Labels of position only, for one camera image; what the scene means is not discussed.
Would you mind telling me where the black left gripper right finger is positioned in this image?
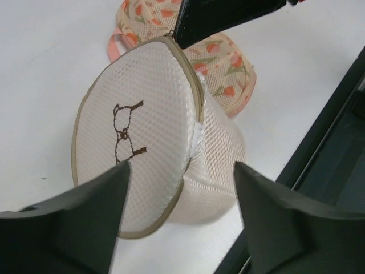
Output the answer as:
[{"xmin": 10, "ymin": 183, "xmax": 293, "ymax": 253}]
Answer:
[{"xmin": 234, "ymin": 162, "xmax": 364, "ymax": 273}]

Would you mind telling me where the floral mesh laundry bag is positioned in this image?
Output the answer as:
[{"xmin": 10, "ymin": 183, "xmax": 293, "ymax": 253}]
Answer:
[{"xmin": 107, "ymin": 0, "xmax": 256, "ymax": 118}]

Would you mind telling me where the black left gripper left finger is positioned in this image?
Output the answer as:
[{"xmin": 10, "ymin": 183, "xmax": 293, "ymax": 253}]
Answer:
[{"xmin": 1, "ymin": 162, "xmax": 131, "ymax": 273}]

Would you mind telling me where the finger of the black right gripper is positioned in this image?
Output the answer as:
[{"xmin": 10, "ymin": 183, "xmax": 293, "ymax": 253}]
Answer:
[{"xmin": 173, "ymin": 0, "xmax": 300, "ymax": 49}]

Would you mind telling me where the aluminium table edge rail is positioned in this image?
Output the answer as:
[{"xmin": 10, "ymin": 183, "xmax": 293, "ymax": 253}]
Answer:
[{"xmin": 216, "ymin": 53, "xmax": 364, "ymax": 273}]

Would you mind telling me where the white mesh laundry bag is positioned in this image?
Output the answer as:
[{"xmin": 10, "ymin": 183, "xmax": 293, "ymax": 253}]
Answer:
[{"xmin": 71, "ymin": 34, "xmax": 245, "ymax": 239}]

